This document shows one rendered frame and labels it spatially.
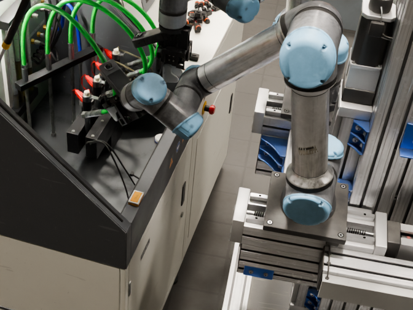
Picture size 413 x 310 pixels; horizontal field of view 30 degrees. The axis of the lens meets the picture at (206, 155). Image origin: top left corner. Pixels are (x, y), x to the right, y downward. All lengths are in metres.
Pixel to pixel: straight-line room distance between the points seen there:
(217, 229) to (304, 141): 1.73
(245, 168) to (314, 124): 2.04
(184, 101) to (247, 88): 2.42
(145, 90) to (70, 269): 0.75
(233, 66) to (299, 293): 1.09
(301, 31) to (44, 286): 1.24
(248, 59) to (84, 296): 0.97
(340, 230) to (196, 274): 1.28
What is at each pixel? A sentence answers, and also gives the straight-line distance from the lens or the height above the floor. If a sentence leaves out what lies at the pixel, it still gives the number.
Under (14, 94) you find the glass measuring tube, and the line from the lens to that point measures 2.48.
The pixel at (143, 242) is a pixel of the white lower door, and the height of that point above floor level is 0.75.
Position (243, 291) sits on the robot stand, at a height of 0.21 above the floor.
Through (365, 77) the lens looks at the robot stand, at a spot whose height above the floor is 1.34.
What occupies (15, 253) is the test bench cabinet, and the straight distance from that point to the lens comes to 2.38.
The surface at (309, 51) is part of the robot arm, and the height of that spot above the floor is 1.65.
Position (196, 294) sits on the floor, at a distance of 3.19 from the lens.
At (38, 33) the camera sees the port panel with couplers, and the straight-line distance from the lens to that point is 2.59.
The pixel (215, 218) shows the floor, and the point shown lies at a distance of 3.49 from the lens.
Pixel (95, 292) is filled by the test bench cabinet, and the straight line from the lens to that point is 2.37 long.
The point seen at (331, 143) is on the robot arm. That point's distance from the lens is 1.98.
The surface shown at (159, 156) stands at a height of 0.95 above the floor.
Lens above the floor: 2.51
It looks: 42 degrees down
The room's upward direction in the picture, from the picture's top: 6 degrees clockwise
